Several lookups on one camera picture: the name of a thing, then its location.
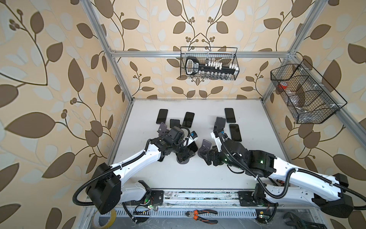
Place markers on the black rectangular stand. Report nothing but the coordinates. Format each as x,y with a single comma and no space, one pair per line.
219,125
174,123

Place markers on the silver phone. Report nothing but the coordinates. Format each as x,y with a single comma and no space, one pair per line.
235,132

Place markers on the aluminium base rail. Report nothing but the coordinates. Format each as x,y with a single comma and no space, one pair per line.
204,209

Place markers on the black rectangular stand left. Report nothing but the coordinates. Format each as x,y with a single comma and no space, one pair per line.
174,123

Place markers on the black phone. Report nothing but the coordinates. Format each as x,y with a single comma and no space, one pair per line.
193,147

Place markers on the black wire basket wall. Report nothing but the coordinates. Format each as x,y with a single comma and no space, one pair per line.
225,55
310,97

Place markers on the black adjustable wrench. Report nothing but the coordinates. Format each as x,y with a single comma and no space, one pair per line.
296,222

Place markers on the black socket tool set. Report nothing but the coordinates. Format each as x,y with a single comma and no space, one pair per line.
192,67

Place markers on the black wire basket back wall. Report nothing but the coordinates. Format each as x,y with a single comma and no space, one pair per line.
225,55

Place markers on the red capped item in basket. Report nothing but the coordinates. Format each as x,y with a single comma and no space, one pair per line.
282,85

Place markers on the yellow tape roll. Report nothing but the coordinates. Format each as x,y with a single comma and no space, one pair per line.
111,218

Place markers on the purple edged phone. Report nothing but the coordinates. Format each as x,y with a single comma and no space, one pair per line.
162,116

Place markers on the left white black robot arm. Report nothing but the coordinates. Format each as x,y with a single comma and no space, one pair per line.
108,187

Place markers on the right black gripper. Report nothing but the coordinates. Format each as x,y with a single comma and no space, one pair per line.
214,151

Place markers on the black wire basket right wall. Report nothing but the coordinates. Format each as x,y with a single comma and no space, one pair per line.
310,97

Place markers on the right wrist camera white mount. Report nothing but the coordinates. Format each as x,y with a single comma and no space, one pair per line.
219,137

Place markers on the black rectangular stand back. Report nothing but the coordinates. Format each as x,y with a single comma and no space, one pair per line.
219,125

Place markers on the round dark stand front left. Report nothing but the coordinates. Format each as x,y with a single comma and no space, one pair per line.
183,162

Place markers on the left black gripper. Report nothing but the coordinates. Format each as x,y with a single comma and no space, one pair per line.
185,152

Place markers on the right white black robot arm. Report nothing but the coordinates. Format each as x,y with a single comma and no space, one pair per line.
281,182

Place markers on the green phone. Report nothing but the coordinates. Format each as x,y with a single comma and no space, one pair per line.
188,120
230,116

